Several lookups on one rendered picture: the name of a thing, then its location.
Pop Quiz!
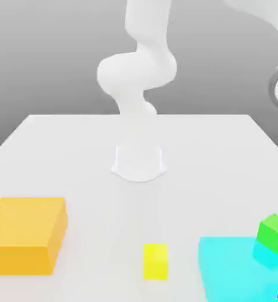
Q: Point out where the large orange box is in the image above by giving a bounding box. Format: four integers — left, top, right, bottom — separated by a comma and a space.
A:
0, 196, 68, 276

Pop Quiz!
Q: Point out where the large cyan box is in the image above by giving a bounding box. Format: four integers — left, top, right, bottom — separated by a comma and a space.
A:
197, 236, 278, 302

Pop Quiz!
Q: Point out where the small green cube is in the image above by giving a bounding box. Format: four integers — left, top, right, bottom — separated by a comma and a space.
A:
256, 212, 278, 255

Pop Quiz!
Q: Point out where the small yellow cube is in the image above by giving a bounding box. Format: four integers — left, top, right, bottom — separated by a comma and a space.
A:
143, 244, 169, 281

